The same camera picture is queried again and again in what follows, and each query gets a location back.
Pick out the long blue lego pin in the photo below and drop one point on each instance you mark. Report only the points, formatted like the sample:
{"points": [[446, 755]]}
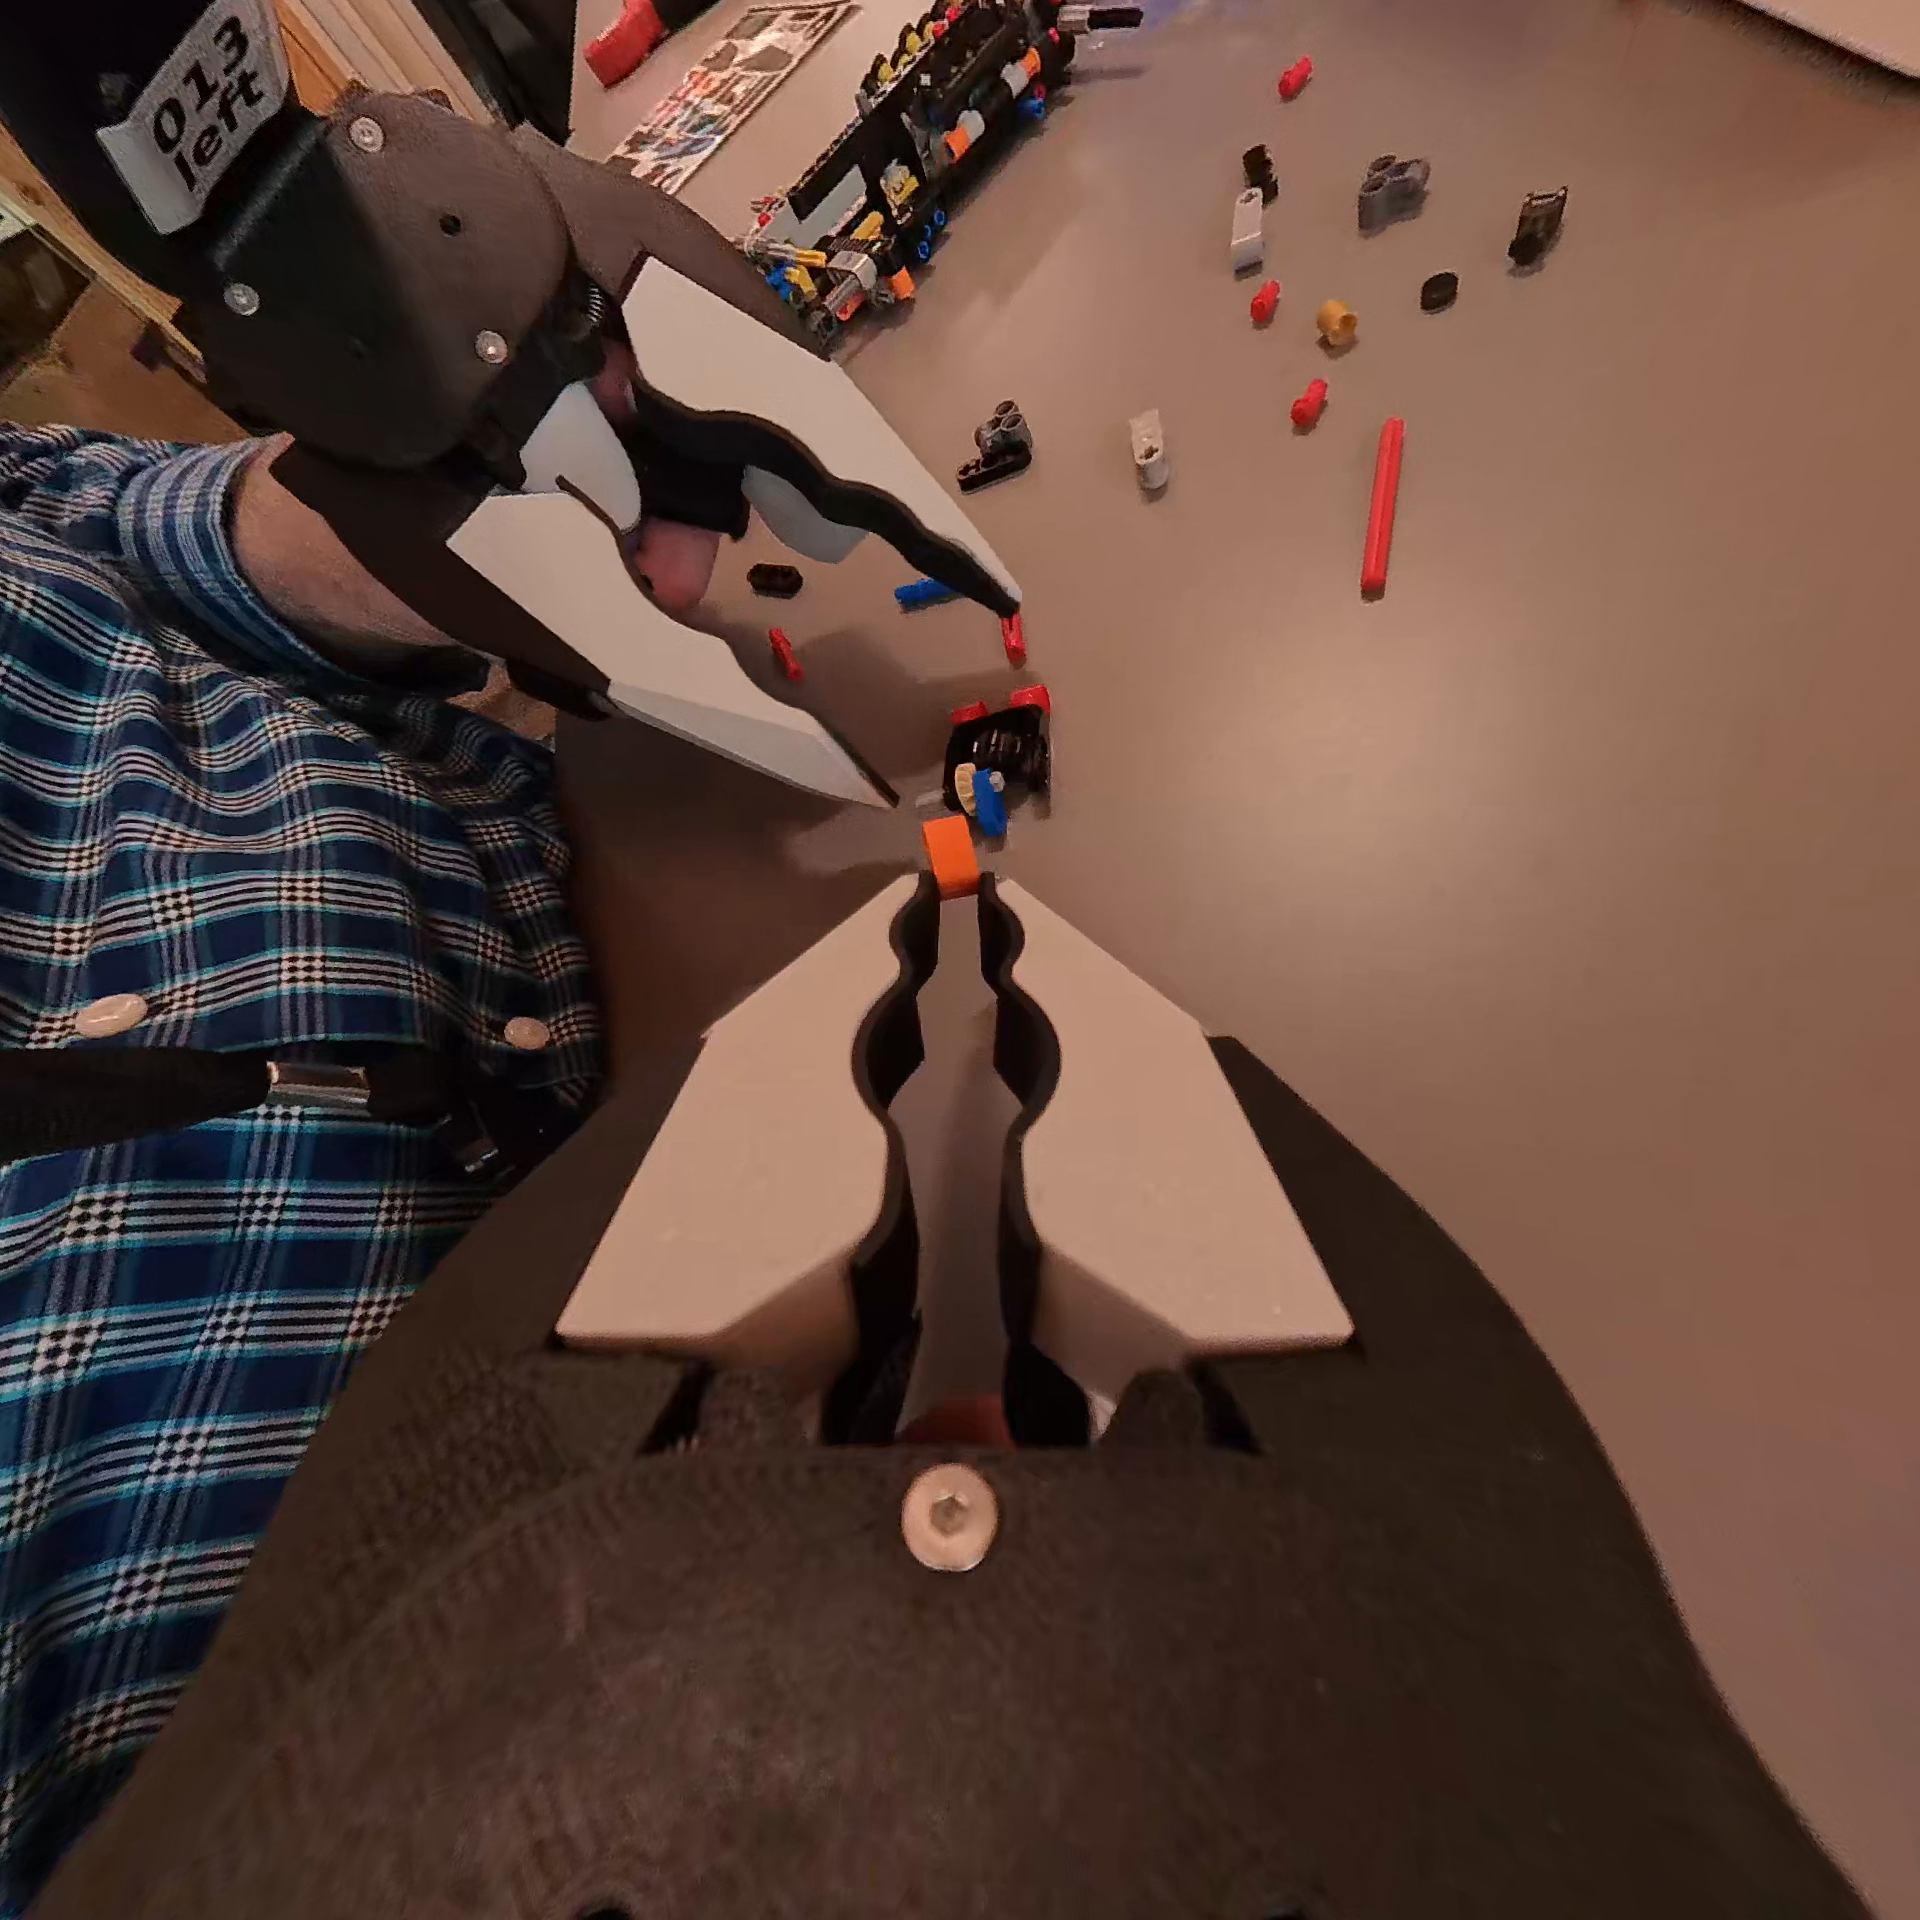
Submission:
{"points": [[925, 592]]}

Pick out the small black lego assembly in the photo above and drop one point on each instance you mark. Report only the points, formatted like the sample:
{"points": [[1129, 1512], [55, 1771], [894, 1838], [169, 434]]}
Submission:
{"points": [[1000, 740]]}

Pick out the person in plaid shirt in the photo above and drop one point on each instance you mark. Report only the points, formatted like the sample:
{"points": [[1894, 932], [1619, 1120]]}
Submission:
{"points": [[227, 842]]}

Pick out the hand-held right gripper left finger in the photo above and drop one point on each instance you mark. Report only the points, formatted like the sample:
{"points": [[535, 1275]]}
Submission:
{"points": [[739, 1200]]}

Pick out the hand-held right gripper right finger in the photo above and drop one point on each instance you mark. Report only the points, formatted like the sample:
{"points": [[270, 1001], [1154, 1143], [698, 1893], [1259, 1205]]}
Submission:
{"points": [[1185, 1200]]}

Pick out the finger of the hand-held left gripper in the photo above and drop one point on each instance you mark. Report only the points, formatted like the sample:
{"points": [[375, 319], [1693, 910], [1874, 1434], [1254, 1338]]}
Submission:
{"points": [[632, 649], [811, 394]]}

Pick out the red plastic tool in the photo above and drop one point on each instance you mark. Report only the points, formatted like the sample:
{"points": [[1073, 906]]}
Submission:
{"points": [[632, 39]]}

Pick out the tan lego bush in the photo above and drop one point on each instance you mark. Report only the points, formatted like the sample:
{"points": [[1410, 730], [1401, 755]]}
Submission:
{"points": [[1339, 324]]}

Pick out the short black lego beam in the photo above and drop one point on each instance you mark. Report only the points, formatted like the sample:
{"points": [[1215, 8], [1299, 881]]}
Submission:
{"points": [[770, 577], [1263, 171]]}

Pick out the black angled lego connector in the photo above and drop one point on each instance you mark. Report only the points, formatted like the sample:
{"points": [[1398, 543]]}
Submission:
{"points": [[1539, 227]]}

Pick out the dark grey lego connector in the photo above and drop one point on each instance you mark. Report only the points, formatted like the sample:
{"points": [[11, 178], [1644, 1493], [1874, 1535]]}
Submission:
{"points": [[1394, 193]]}

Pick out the black grey lego connector block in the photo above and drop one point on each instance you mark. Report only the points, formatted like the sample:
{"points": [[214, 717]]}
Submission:
{"points": [[996, 448]]}

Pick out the colourful printed leaflet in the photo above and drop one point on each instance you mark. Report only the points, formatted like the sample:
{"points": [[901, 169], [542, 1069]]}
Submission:
{"points": [[739, 80]]}

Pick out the person's left hand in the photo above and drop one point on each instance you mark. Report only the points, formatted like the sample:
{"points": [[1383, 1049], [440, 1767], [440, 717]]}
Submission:
{"points": [[674, 566]]}

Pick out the large black lego chassis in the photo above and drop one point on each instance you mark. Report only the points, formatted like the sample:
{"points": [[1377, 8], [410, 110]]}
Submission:
{"points": [[964, 76]]}

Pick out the long red lego axle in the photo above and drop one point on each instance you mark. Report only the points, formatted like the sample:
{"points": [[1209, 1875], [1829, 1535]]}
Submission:
{"points": [[1383, 507]]}

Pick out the orange lego piece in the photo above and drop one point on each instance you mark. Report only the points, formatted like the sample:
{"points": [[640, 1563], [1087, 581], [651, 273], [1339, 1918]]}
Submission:
{"points": [[953, 859]]}

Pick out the short blue lego pin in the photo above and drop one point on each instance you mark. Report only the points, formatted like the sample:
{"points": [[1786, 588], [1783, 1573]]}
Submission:
{"points": [[990, 804]]}

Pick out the light grey lego beam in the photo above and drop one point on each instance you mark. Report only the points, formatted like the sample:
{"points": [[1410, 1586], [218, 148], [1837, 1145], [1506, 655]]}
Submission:
{"points": [[1248, 233], [1145, 454]]}

